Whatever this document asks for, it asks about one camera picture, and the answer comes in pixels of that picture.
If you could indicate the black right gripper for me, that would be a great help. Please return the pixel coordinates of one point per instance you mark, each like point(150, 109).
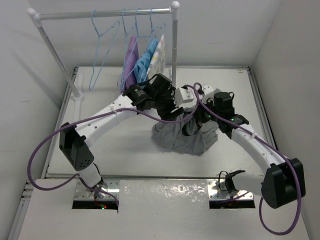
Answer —
point(198, 114)

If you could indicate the metal base plate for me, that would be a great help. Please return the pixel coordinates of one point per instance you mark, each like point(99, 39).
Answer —
point(108, 191)
point(216, 194)

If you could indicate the grey t shirt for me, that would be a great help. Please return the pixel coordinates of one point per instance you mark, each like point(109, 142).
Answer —
point(185, 137)

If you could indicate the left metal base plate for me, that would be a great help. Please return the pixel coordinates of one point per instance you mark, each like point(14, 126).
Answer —
point(108, 191)

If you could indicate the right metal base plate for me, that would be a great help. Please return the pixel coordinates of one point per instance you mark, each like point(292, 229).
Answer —
point(216, 194)

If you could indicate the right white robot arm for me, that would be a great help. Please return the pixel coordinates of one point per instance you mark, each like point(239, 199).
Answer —
point(283, 179)

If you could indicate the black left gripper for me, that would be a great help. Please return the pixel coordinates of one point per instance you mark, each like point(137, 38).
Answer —
point(170, 113)

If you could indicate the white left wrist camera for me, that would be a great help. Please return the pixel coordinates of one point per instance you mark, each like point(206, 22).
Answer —
point(183, 95)

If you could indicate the white patterned garment on hanger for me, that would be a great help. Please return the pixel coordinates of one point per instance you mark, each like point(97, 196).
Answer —
point(158, 61)

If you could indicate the blue garment on hanger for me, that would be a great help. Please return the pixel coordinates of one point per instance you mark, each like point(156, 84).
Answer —
point(142, 64)

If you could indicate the white clothes rack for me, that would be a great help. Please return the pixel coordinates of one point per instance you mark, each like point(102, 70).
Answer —
point(137, 22)

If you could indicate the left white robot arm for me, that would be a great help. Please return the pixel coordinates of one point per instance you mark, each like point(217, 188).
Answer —
point(75, 140)

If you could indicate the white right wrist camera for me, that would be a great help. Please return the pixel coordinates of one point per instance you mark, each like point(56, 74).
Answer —
point(207, 92)

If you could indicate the white foam front board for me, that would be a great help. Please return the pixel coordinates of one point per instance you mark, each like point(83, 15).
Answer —
point(149, 210)

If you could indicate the purple garment on hanger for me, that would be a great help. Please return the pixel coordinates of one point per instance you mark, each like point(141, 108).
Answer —
point(128, 77)

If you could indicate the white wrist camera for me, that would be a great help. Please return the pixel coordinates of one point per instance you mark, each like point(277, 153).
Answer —
point(207, 92)
point(183, 95)

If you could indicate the empty light blue wire hanger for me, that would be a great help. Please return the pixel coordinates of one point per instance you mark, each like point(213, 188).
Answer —
point(101, 58)

